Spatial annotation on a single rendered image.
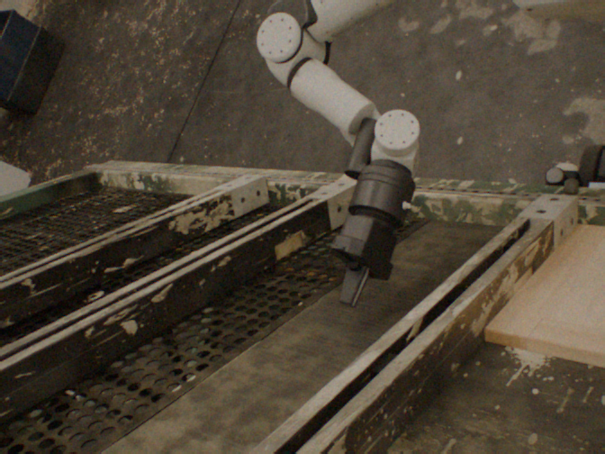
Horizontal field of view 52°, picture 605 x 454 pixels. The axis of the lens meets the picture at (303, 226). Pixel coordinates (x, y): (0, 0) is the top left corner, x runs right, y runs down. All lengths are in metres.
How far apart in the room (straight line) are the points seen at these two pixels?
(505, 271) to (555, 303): 0.08
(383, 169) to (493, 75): 1.63
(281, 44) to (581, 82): 1.53
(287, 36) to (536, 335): 0.58
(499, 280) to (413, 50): 1.96
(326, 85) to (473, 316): 0.44
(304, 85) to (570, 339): 0.55
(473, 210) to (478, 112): 1.22
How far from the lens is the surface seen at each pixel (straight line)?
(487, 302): 0.85
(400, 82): 2.70
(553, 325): 0.87
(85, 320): 0.95
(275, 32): 1.04
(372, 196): 0.91
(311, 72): 1.03
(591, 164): 2.02
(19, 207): 2.04
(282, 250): 1.19
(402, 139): 0.92
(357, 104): 0.99
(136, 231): 1.31
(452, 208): 1.29
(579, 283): 0.99
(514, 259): 0.93
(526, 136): 2.35
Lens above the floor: 2.00
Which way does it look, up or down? 49 degrees down
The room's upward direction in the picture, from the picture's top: 61 degrees counter-clockwise
